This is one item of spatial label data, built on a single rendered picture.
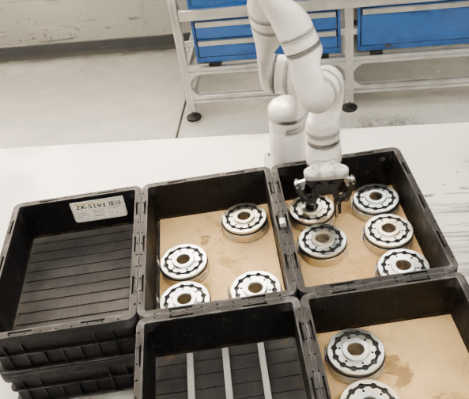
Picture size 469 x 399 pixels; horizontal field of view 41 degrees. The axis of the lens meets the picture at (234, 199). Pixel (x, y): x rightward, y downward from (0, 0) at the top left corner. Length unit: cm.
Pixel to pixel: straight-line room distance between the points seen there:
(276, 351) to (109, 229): 54
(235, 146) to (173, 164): 20
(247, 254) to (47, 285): 45
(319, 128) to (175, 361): 53
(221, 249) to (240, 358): 30
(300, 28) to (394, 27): 202
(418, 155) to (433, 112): 150
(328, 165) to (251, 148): 65
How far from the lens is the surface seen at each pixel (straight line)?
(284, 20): 119
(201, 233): 146
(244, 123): 333
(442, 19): 322
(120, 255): 146
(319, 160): 131
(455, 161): 185
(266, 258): 138
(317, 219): 141
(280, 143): 158
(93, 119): 364
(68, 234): 156
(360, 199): 146
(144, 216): 138
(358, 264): 135
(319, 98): 121
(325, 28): 316
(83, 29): 431
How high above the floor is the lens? 181
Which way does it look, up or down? 40 degrees down
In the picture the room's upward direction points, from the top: 9 degrees counter-clockwise
